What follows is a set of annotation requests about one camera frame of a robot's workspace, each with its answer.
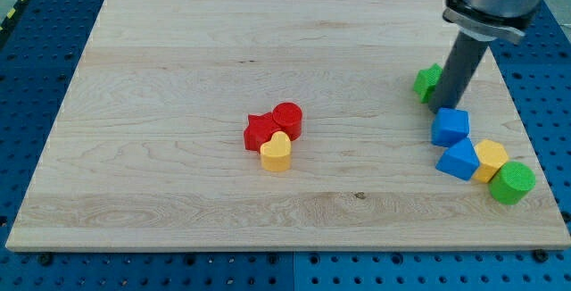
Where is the red cylinder block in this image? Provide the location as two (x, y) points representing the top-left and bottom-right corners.
(271, 102), (302, 141)

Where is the yellow heart block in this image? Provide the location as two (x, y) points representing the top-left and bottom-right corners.
(260, 131), (292, 172)

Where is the green star block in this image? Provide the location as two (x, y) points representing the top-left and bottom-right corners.
(413, 63), (443, 104)

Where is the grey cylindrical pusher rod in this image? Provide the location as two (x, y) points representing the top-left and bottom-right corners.
(428, 32), (489, 113)

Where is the wooden board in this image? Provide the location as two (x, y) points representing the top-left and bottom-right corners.
(6, 0), (570, 253)

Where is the red star block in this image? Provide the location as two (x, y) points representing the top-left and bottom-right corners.
(244, 112), (282, 152)

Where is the blue cube block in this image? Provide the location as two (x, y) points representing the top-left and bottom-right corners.
(431, 108), (470, 147)

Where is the blue triangle block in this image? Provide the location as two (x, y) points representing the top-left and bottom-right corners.
(435, 137), (480, 180)

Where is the yellow hexagon block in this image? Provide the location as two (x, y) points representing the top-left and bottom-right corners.
(472, 139), (509, 183)

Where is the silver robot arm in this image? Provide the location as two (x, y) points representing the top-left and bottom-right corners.
(443, 0), (541, 44)

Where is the green cylinder block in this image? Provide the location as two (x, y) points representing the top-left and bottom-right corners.
(489, 162), (536, 205)

